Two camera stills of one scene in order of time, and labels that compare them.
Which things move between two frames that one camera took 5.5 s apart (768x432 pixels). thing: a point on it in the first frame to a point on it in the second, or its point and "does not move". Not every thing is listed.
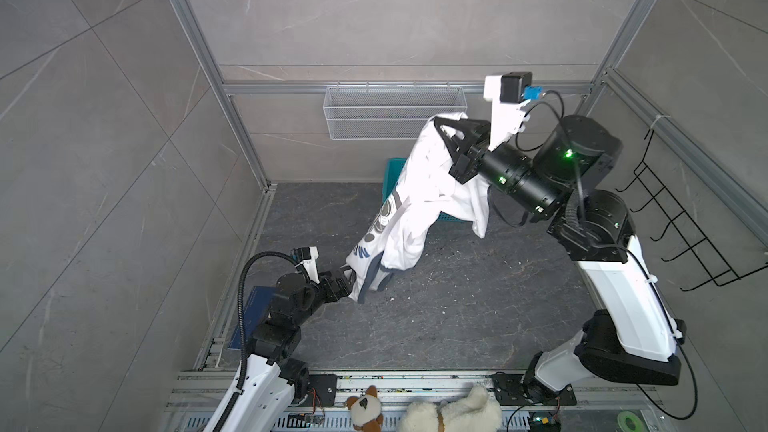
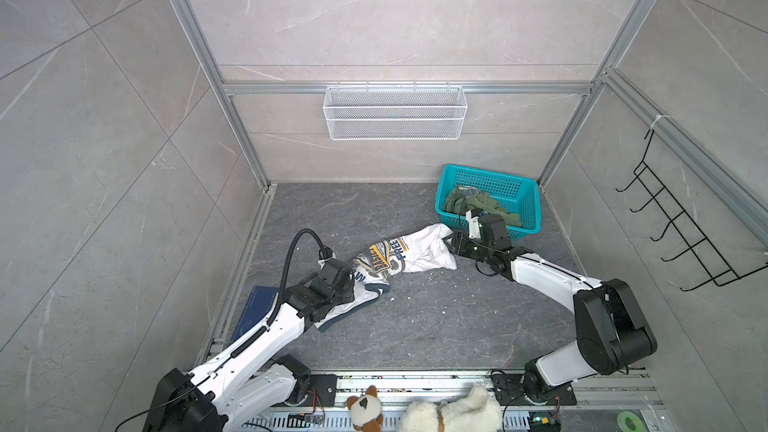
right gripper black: x=468 y=166 to x=460 y=240
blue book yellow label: x=255 y=312 does not move
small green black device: x=544 y=421 does not move
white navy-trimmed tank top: x=428 y=197 to x=428 y=248
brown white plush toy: x=365 y=411 does not move
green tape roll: x=628 y=421 does not move
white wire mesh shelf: x=386 y=113 does not move
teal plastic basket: x=393 y=168 to x=515 y=200
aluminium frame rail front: x=225 y=391 does not move
